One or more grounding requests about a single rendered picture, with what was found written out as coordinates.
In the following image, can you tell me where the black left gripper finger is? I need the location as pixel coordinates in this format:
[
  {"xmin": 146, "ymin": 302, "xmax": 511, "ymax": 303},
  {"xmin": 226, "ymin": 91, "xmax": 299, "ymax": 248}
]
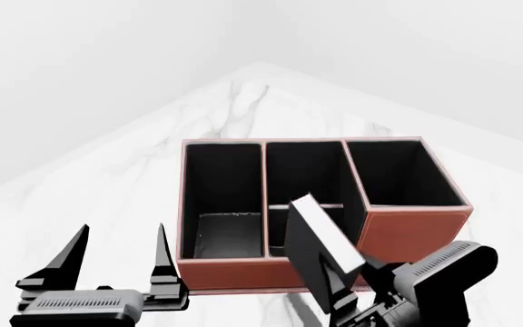
[
  {"xmin": 149, "ymin": 223, "xmax": 190, "ymax": 298},
  {"xmin": 15, "ymin": 223, "xmax": 91, "ymax": 292}
]

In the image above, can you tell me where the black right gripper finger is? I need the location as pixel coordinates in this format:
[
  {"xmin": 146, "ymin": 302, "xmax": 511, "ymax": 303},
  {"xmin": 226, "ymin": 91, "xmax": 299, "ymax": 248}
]
[
  {"xmin": 318, "ymin": 251, "xmax": 359, "ymax": 315},
  {"xmin": 360, "ymin": 253, "xmax": 400, "ymax": 292}
]

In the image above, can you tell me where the black rectangular block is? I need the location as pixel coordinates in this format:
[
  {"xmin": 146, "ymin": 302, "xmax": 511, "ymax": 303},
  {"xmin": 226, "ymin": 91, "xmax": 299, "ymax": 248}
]
[{"xmin": 283, "ymin": 192, "xmax": 367, "ymax": 315}]

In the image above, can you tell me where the brown leather three-compartment caddy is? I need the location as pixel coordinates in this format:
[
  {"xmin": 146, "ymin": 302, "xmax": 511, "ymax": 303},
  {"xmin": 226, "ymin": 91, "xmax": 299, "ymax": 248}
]
[{"xmin": 174, "ymin": 135, "xmax": 475, "ymax": 296}]

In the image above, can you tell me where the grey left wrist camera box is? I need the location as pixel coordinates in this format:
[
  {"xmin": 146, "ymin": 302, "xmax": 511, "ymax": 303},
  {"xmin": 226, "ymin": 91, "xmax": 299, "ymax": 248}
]
[{"xmin": 17, "ymin": 288, "xmax": 145, "ymax": 321}]

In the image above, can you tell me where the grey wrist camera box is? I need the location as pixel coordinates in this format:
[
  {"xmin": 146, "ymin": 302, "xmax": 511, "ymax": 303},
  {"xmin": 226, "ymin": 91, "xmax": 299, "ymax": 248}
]
[
  {"xmin": 17, "ymin": 288, "xmax": 145, "ymax": 321},
  {"xmin": 390, "ymin": 240, "xmax": 488, "ymax": 308}
]

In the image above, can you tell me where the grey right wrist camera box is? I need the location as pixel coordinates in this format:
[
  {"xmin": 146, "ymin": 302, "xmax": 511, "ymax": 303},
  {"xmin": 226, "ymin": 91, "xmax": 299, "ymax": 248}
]
[{"xmin": 390, "ymin": 240, "xmax": 488, "ymax": 308}]

